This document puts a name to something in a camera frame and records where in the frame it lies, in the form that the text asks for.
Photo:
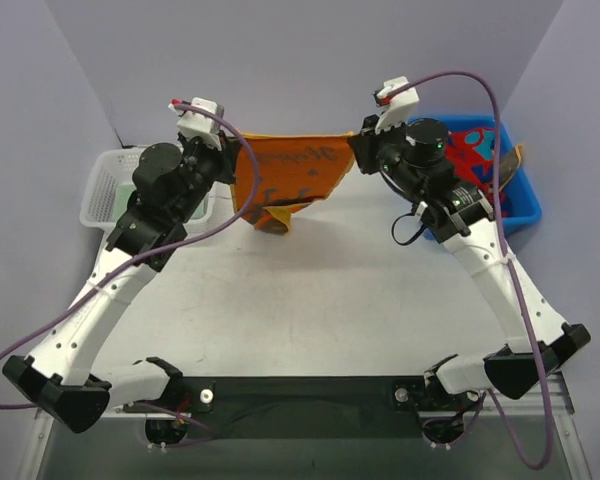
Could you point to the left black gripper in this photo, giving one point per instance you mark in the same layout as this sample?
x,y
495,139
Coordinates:
x,y
225,160

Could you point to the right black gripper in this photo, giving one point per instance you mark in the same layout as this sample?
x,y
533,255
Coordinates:
x,y
362,151

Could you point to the orange towel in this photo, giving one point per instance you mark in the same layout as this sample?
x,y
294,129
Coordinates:
x,y
294,173

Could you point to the green panda towel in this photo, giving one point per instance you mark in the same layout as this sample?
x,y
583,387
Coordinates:
x,y
121,198

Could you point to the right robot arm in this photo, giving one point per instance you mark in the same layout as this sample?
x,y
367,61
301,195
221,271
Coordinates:
x,y
460,217

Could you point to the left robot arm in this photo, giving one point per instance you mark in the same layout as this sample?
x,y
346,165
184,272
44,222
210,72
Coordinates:
x,y
57,374

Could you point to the red blue towel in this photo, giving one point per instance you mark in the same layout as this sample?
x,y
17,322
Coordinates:
x,y
471,152

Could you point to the white perforated plastic basket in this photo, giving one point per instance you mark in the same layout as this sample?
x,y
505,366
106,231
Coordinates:
x,y
111,168

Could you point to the grey orange-edged towel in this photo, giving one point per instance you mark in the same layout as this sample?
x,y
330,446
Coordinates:
x,y
509,164

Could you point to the black base mat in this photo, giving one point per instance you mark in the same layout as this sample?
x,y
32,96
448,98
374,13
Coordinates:
x,y
303,408

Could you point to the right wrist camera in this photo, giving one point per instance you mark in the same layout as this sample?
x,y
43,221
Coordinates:
x,y
396,105

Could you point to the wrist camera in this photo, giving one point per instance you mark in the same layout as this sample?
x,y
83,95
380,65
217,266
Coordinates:
x,y
192,125
396,105

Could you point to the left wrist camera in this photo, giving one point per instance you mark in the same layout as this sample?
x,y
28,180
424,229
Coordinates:
x,y
192,125

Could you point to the aluminium front rail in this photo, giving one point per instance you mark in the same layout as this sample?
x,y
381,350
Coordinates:
x,y
118,447

